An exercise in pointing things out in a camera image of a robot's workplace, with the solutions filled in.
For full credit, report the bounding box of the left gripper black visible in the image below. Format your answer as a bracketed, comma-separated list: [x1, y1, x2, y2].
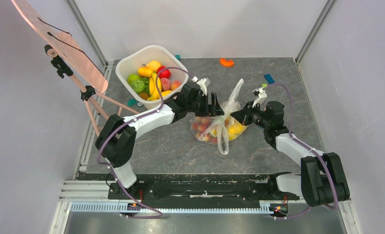
[187, 92, 224, 117]

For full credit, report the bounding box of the clear plastic bag of fruits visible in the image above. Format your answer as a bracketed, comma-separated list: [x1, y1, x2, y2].
[190, 79, 247, 155]

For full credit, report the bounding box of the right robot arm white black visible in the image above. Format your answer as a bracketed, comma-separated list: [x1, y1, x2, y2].
[231, 101, 350, 207]

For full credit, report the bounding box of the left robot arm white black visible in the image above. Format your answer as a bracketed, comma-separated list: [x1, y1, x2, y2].
[96, 81, 224, 199]

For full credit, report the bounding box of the fake peach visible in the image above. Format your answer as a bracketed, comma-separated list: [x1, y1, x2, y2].
[160, 78, 172, 91]

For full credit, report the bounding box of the red fake apple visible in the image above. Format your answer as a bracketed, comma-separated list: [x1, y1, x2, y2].
[156, 66, 171, 79]

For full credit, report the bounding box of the yellow fake banana bunch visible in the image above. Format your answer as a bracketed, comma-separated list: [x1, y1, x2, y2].
[147, 73, 173, 101]

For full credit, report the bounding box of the orange yellow fake mango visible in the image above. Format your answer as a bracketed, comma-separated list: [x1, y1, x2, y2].
[137, 67, 154, 78]

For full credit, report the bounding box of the green fake custard apple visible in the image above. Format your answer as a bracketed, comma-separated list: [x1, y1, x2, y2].
[130, 79, 145, 94]

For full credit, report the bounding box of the blue toy brick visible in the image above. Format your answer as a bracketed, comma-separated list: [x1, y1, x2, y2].
[264, 74, 275, 84]

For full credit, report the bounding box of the orange curved toy block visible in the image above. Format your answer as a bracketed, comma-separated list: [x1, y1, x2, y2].
[219, 58, 235, 67]

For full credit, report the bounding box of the teal toy piece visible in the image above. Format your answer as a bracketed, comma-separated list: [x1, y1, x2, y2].
[127, 99, 138, 106]

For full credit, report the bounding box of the white plastic basket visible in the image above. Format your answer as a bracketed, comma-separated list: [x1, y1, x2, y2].
[115, 45, 189, 110]

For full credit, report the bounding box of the pink tripod stand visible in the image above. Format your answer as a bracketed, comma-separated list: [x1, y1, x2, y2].
[44, 44, 139, 137]

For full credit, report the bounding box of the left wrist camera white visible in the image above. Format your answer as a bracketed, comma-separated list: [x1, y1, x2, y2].
[192, 77, 210, 96]

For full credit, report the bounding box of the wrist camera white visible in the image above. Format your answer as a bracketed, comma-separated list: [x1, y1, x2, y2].
[252, 87, 267, 107]
[192, 77, 210, 96]

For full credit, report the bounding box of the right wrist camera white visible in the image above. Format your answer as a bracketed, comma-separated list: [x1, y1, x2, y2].
[252, 87, 267, 107]

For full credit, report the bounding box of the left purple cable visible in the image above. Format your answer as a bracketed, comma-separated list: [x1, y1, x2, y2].
[96, 66, 196, 219]

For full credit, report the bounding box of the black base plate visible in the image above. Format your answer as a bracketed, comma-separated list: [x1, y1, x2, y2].
[127, 174, 301, 201]

